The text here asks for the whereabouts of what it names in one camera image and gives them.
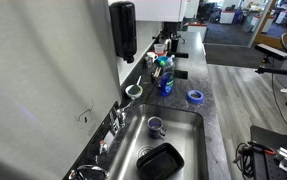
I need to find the chrome tap lever red dot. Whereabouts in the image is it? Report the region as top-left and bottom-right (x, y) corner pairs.
(97, 139), (110, 155)

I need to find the black camera stand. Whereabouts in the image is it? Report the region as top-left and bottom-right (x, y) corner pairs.
(254, 56), (287, 108)

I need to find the black plastic tray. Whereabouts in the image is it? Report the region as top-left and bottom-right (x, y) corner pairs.
(135, 142), (185, 180)

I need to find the clear measuring cup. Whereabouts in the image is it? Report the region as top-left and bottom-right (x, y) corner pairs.
(153, 43), (167, 56)

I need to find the curved chrome faucet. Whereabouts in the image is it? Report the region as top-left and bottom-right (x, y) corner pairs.
(67, 163), (111, 180)

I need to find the blue dish soap bottle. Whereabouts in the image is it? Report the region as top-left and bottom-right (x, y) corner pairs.
(158, 54), (176, 98)

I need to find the black cable bundle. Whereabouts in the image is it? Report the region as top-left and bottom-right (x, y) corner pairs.
(232, 141), (256, 179)

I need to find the chrome tap lever blue dot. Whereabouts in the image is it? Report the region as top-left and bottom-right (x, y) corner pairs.
(117, 99), (137, 116)

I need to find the blue mug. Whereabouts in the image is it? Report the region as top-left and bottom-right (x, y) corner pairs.
(146, 115), (168, 140)

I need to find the black wall soap dispenser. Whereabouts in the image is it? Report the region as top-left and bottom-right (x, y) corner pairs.
(108, 0), (138, 64)

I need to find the yellow green sponge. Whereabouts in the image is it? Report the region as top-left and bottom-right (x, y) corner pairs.
(128, 85), (143, 95)

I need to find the blue tape roll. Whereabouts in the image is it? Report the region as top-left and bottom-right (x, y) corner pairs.
(186, 89), (205, 105)

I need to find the wooden dish brush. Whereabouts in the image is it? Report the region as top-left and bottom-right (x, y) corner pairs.
(151, 66), (162, 88)

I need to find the black floor cable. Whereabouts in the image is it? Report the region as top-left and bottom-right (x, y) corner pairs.
(271, 73), (287, 138)

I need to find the chrome faucet body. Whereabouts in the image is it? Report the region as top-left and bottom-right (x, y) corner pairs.
(107, 106), (128, 136)

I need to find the stainless steel sink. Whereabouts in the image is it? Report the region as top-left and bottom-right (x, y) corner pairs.
(107, 103), (210, 180)

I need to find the orange handled tool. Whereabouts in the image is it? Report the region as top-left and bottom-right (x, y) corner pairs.
(247, 140), (277, 156)

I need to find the black block on counter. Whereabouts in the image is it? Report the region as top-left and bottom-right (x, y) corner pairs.
(173, 69), (189, 80)

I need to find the black handle on counter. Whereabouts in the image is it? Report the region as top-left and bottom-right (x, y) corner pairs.
(174, 52), (190, 59)

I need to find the white mug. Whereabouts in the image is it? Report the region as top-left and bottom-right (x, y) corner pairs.
(146, 51), (159, 64)

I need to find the black camera on stand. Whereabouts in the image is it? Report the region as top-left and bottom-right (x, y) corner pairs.
(254, 43), (287, 62)

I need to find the sink drain strainer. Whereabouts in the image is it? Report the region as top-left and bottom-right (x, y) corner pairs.
(137, 144), (154, 158)

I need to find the black breadboard table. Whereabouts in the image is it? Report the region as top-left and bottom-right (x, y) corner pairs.
(249, 124), (287, 180)

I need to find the teal cup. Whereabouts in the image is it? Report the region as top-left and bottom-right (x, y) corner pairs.
(156, 55), (170, 67)

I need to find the black coffee maker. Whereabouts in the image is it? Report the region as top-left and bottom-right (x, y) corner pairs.
(161, 21), (184, 53)

